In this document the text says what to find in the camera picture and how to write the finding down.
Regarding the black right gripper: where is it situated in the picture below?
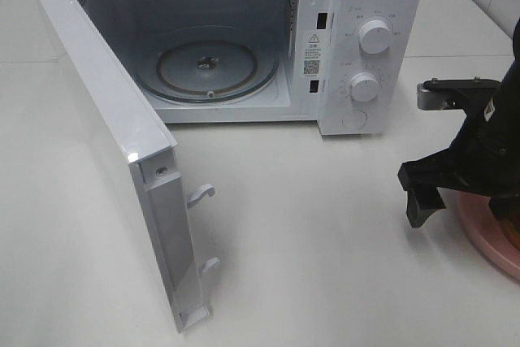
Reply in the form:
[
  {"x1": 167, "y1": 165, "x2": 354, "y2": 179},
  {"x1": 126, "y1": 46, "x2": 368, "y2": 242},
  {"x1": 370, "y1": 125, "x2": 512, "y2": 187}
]
[{"x1": 397, "y1": 17, "x2": 520, "y2": 229}]

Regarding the pink round plate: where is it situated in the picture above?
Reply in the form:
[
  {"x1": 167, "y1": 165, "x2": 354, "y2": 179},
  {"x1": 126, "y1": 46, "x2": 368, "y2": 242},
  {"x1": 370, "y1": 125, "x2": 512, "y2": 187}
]
[{"x1": 457, "y1": 193, "x2": 519, "y2": 280}]

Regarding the white microwave door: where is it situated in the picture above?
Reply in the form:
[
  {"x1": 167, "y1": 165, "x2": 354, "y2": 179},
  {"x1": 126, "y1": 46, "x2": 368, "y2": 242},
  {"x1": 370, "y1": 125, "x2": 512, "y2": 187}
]
[{"x1": 37, "y1": 0, "x2": 220, "y2": 332}]

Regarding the burger with lettuce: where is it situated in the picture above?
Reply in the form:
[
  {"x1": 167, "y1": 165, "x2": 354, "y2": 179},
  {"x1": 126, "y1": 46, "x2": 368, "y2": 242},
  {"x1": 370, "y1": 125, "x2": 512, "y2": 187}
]
[{"x1": 500, "y1": 216, "x2": 520, "y2": 249}]

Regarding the lower white microwave knob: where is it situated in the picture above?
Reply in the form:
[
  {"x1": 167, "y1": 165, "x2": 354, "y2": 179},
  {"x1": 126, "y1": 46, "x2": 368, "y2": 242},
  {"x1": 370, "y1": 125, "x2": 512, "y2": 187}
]
[{"x1": 349, "y1": 72, "x2": 380, "y2": 102}]

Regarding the white microwave knob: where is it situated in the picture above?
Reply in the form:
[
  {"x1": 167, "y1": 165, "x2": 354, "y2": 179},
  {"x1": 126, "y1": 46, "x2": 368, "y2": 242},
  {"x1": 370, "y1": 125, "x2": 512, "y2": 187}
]
[
  {"x1": 349, "y1": 72, "x2": 380, "y2": 102},
  {"x1": 358, "y1": 18, "x2": 392, "y2": 54}
]

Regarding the upper white microwave knob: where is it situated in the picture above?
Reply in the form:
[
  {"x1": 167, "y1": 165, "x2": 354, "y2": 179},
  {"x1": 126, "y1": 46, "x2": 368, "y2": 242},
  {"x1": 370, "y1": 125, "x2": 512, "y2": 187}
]
[{"x1": 358, "y1": 18, "x2": 392, "y2": 54}]

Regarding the white microwave oven body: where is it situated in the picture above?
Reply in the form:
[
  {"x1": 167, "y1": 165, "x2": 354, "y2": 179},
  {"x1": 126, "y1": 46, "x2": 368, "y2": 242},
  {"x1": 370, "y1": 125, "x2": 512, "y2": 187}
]
[{"x1": 78, "y1": 0, "x2": 419, "y2": 136}]

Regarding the glass microwave turntable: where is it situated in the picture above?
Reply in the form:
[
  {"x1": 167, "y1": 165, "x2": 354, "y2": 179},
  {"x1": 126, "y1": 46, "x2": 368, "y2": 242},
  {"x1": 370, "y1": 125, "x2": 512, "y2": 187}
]
[{"x1": 136, "y1": 25, "x2": 280, "y2": 104}]

